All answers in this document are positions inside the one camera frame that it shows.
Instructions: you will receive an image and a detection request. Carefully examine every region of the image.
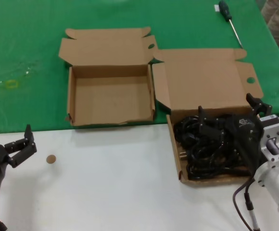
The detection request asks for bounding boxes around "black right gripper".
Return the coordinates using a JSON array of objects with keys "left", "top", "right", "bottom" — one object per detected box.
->
[{"left": 198, "top": 92, "right": 273, "bottom": 175}]

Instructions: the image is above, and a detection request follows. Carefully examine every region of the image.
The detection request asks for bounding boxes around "black power cable with plug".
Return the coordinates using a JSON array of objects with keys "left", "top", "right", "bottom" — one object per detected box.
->
[{"left": 179, "top": 141, "right": 248, "bottom": 176}]

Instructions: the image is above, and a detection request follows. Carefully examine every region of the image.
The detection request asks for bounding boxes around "open brown cardboard box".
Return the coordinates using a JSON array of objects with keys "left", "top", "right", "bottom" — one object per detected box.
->
[
  {"left": 151, "top": 48, "right": 264, "bottom": 186},
  {"left": 58, "top": 26, "right": 159, "bottom": 127}
]

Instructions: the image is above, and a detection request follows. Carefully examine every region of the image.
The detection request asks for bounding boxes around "white table cloth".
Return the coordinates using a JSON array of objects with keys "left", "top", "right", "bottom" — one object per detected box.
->
[{"left": 0, "top": 115, "right": 279, "bottom": 231}]

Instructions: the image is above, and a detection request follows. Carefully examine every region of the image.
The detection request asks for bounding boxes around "green table cloth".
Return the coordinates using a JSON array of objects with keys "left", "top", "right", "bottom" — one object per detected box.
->
[{"left": 0, "top": 0, "right": 279, "bottom": 135}]

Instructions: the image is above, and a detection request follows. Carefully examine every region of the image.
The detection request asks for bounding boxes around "black power cable coil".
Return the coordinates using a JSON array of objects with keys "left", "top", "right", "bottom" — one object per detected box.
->
[{"left": 187, "top": 168, "right": 251, "bottom": 180}]

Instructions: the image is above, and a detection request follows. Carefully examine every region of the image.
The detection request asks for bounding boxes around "dark grey arm cable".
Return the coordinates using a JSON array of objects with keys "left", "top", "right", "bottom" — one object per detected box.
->
[{"left": 232, "top": 177, "right": 255, "bottom": 231}]

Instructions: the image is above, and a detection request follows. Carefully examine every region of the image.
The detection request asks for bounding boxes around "arm cable with silver connector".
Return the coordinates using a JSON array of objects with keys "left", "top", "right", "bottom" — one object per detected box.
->
[{"left": 243, "top": 184, "right": 261, "bottom": 231}]

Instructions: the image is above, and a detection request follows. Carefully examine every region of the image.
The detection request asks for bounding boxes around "green handled screwdriver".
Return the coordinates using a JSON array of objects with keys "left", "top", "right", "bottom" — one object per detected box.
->
[{"left": 218, "top": 0, "right": 243, "bottom": 48}]

